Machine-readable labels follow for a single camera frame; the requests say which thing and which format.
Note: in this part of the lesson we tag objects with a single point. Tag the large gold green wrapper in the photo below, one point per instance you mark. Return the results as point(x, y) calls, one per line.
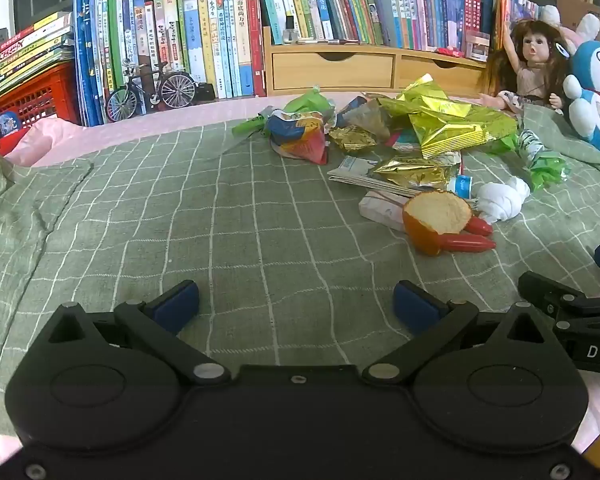
point(445, 125)

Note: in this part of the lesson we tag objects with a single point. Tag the flat gold snack wrapper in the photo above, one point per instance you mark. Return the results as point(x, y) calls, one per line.
point(415, 172)

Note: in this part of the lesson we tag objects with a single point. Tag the pink bed sheet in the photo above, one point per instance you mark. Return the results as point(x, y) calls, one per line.
point(130, 135)

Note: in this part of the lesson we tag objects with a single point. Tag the brown snack wrapper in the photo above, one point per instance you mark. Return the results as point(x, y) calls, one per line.
point(367, 115)

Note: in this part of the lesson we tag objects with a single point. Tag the red plastic crate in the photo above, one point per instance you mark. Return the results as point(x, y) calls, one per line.
point(35, 95)

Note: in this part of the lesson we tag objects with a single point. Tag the pale pink snack packet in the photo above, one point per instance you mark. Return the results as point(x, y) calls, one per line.
point(380, 210)

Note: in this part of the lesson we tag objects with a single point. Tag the stack of books on crate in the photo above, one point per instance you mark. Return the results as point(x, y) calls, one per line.
point(25, 55)

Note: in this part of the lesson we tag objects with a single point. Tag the row of tall standing books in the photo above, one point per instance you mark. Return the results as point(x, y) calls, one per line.
point(200, 45)

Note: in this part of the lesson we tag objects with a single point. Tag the green plastic wrapper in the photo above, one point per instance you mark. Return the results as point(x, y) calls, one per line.
point(305, 102)

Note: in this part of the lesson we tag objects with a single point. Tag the clear jar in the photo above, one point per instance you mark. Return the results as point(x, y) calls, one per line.
point(477, 45)

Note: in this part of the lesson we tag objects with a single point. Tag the long haired doll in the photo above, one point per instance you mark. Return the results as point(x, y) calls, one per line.
point(535, 47)

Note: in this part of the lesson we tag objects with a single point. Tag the white blue label packet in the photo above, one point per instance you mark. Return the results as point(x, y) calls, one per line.
point(463, 186)

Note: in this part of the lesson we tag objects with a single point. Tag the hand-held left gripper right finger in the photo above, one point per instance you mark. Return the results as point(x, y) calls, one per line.
point(416, 306)

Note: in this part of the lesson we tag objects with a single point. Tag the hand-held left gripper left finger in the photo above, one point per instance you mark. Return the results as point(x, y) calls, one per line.
point(177, 306)

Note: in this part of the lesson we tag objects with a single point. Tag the red chili pepper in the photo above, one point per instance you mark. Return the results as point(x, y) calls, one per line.
point(467, 243)
point(480, 226)

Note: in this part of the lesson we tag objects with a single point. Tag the blue white plush toy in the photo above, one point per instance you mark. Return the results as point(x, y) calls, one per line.
point(595, 110)

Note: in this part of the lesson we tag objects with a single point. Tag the row of thin colourful books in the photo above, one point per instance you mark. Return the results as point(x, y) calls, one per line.
point(517, 10)

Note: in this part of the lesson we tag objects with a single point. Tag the white crumpled cloth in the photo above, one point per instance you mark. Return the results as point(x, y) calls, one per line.
point(500, 200)

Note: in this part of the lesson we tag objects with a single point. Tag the colourful bread print snack bag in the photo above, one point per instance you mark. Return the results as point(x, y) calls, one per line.
point(300, 137)

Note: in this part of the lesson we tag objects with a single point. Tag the green checked blanket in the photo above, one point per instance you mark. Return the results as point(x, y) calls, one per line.
point(180, 210)

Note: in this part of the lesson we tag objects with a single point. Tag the brown cardboard box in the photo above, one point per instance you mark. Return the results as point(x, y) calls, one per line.
point(580, 15)

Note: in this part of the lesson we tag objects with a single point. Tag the black model bicycle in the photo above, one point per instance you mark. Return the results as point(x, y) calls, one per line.
point(177, 90)

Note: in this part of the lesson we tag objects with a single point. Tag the red fabric flower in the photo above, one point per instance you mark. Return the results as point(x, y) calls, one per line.
point(450, 52)

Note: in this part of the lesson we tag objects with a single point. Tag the pink plush rabbit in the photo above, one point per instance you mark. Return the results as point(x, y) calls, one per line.
point(587, 27)

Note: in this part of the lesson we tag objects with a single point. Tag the green white candy wrapper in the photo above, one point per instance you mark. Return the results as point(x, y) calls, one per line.
point(547, 167)

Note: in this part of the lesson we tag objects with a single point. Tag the row of books on organizer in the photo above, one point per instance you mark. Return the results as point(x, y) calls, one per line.
point(380, 5)

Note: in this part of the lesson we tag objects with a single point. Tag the half bread toy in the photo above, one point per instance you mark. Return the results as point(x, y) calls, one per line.
point(420, 235)

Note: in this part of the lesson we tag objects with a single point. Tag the small gold wrapper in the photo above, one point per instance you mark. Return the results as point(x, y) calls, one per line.
point(352, 139)

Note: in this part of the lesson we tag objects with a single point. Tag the small black object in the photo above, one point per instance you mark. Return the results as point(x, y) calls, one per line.
point(205, 91)

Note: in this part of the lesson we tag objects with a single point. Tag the wooden drawer organizer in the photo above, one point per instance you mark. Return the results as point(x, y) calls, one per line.
point(330, 70)

